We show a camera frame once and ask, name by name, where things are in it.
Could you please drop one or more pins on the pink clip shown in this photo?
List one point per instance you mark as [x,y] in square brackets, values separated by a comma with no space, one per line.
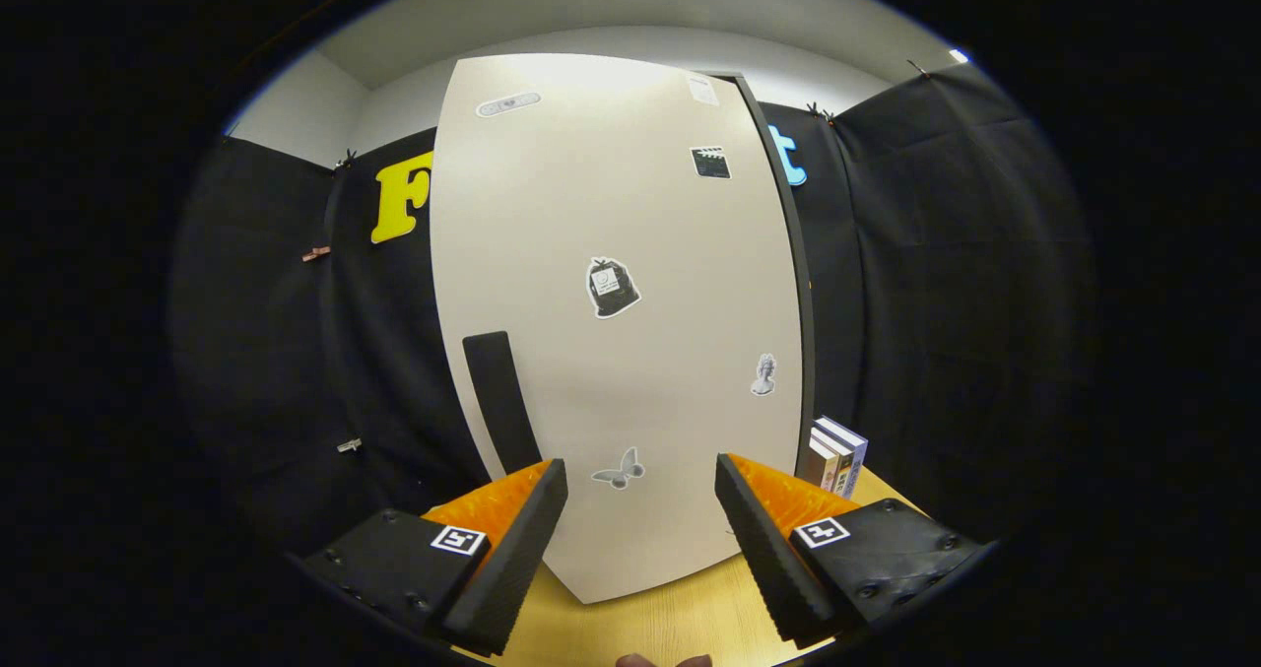
[316,254]

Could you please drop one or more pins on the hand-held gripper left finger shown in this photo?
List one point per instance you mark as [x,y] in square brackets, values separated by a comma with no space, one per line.
[512,564]

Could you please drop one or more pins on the black clip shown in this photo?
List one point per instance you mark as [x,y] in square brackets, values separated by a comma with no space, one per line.
[819,112]
[918,68]
[346,161]

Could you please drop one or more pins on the dark grey shoe cabinet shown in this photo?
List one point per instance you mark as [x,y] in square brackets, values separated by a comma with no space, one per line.
[808,352]

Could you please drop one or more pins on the white book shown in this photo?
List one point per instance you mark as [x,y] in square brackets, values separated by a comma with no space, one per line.
[860,465]
[818,465]
[844,472]

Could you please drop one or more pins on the beige shoe cabinet door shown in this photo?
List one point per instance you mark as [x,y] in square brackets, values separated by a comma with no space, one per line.
[591,204]

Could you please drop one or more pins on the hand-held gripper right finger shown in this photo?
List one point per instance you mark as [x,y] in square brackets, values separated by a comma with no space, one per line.
[768,559]

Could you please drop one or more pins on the black backdrop cloth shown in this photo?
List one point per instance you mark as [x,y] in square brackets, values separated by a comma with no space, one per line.
[936,302]

